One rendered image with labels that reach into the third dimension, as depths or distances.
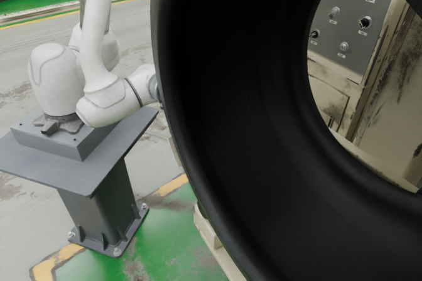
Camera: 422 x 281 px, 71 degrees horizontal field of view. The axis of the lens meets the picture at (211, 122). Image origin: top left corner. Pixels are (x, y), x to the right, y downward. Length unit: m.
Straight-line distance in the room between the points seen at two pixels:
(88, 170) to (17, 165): 0.26
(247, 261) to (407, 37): 0.46
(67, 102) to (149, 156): 1.01
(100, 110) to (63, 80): 0.26
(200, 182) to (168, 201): 1.26
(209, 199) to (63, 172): 0.72
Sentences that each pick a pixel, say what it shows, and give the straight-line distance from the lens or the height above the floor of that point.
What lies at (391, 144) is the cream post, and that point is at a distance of 0.70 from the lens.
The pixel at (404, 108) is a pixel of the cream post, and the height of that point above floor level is 1.09.
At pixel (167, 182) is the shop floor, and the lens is 1.85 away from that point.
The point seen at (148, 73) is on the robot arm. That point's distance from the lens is 0.89.
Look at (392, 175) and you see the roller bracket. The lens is 0.72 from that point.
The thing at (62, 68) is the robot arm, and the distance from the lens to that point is 1.08.
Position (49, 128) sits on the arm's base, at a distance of 1.16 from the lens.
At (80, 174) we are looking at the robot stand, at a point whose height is 0.65.
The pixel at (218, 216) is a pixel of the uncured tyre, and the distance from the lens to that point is 0.50.
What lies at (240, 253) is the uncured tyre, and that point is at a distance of 0.48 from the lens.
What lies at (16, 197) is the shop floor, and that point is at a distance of 2.10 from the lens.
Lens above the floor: 1.41
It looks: 39 degrees down
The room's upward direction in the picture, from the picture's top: straight up
